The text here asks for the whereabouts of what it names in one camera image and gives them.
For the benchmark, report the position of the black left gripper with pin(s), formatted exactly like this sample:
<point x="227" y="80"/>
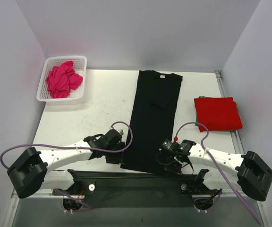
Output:
<point x="114" y="157"/>

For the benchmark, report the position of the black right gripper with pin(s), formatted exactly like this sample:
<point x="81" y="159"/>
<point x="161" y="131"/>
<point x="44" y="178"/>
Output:
<point x="174" y="167"/>

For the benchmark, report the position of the black t shirt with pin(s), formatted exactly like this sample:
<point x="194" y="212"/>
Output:
<point x="152" y="121"/>

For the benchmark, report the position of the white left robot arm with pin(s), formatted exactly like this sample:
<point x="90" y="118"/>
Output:
<point x="36" y="170"/>

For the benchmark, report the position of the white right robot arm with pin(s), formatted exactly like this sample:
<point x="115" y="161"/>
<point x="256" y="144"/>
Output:
<point x="246" y="172"/>

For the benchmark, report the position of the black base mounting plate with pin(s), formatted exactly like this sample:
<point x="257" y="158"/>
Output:
<point x="92" y="190"/>

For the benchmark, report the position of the red folded t shirt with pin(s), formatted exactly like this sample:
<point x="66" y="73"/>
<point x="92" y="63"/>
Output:
<point x="217" y="114"/>

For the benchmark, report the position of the white plastic basket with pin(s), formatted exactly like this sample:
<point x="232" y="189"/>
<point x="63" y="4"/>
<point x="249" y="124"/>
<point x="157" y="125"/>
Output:
<point x="80" y="63"/>

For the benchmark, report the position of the pink t shirt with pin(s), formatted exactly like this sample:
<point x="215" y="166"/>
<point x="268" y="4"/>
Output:
<point x="62" y="79"/>

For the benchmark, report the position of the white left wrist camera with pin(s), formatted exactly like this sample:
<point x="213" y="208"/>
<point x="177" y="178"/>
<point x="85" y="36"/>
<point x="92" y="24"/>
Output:
<point x="120" y="131"/>

